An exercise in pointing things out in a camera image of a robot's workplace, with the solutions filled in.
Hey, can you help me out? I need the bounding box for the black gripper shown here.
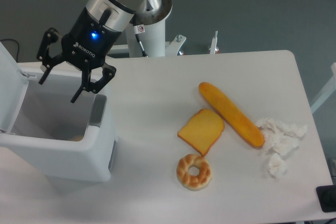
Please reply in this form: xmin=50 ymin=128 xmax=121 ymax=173
xmin=36 ymin=8 xmax=121 ymax=103

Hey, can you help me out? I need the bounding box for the round braided bread roll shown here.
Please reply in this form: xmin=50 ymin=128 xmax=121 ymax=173
xmin=70 ymin=135 xmax=83 ymax=142

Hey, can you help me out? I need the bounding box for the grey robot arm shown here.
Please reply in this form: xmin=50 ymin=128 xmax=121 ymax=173
xmin=36 ymin=0 xmax=145 ymax=102

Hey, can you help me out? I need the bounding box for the white open trash can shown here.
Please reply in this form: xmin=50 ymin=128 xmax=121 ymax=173
xmin=1 ymin=47 xmax=118 ymax=182

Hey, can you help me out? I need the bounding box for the orange toast slice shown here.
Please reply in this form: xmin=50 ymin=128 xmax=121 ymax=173
xmin=177 ymin=109 xmax=225 ymax=156

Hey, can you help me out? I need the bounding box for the long orange baguette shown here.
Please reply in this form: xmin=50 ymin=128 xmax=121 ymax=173
xmin=198 ymin=82 xmax=265 ymax=148

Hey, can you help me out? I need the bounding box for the large crumpled white tissue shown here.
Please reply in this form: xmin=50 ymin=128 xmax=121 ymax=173
xmin=255 ymin=118 xmax=308 ymax=157

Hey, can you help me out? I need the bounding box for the small crumpled white tissue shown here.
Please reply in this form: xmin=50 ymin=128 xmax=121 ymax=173
xmin=267 ymin=153 xmax=287 ymax=179

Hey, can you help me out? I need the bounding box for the black device at edge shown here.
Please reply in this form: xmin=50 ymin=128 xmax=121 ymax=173
xmin=316 ymin=185 xmax=335 ymax=212

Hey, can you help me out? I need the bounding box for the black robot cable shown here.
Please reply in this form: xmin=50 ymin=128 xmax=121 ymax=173
xmin=132 ymin=16 xmax=149 ymax=58

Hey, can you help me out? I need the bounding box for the black floor cable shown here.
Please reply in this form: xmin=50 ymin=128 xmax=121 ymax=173
xmin=0 ymin=38 xmax=20 ymax=62

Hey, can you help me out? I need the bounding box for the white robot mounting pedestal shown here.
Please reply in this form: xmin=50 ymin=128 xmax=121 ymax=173
xmin=109 ymin=0 xmax=186 ymax=58

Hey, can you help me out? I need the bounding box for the ring shaped braided bread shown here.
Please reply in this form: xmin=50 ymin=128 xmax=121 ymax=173
xmin=176 ymin=154 xmax=213 ymax=191

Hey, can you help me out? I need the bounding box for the white frame post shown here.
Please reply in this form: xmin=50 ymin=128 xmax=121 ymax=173
xmin=310 ymin=62 xmax=335 ymax=114

